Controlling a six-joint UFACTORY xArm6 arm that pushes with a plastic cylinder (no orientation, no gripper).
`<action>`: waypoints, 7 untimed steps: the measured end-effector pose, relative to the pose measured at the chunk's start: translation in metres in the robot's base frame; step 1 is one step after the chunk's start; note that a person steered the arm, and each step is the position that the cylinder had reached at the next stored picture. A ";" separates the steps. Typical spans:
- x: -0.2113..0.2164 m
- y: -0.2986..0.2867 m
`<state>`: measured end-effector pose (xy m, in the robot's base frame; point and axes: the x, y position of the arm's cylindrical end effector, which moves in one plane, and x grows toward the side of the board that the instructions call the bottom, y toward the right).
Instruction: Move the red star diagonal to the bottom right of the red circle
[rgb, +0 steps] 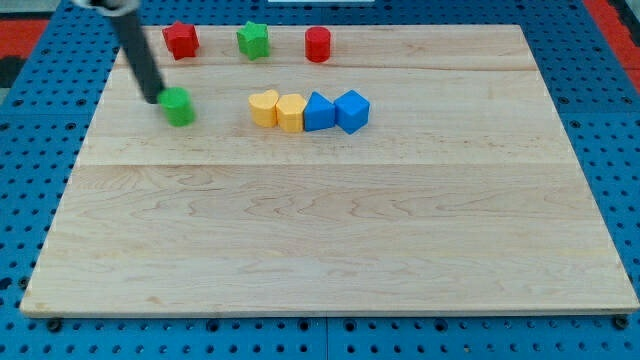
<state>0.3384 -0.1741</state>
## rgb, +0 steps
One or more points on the red star block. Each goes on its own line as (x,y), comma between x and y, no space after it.
(181,40)

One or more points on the green star block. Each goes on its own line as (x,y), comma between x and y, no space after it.
(253,40)

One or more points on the blue triangular block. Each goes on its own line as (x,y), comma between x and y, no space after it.
(319,113)

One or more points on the blue cube block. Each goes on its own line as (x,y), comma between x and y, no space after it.
(352,111)

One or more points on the right yellow heart block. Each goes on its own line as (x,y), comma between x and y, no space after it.
(290,112)

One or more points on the yellow heart block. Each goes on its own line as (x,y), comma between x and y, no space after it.
(290,112)
(263,108)

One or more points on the left yellow heart block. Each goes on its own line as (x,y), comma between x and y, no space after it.
(263,108)

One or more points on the red cylinder block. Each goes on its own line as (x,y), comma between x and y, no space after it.
(317,44)

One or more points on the light wooden board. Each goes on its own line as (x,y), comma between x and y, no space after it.
(461,196)

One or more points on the green cylinder block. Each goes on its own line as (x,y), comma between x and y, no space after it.
(177,107)

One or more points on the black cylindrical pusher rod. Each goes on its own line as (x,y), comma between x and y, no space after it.
(134,42)

